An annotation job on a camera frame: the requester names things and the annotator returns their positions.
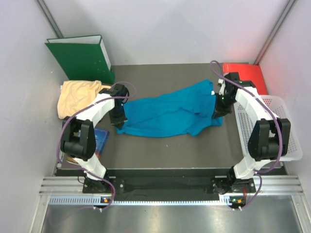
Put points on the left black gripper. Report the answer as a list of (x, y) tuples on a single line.
[(118, 122)]

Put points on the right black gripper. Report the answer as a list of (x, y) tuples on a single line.
[(219, 111)]

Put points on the blue t shirt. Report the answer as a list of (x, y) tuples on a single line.
[(185, 111)]

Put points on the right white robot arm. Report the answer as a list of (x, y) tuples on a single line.
[(270, 135)]

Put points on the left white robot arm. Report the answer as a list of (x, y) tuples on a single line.
[(78, 139)]

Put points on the colourful book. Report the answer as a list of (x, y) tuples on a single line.
[(101, 137)]

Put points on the red folder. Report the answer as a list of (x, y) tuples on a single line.
[(248, 72)]

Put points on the folded cream t shirt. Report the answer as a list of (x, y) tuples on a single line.
[(76, 95)]

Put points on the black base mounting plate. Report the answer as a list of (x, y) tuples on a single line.
[(156, 186)]

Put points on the green ring binder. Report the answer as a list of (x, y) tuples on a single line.
[(83, 58)]

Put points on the aluminium rail frame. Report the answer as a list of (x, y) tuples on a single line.
[(271, 185)]

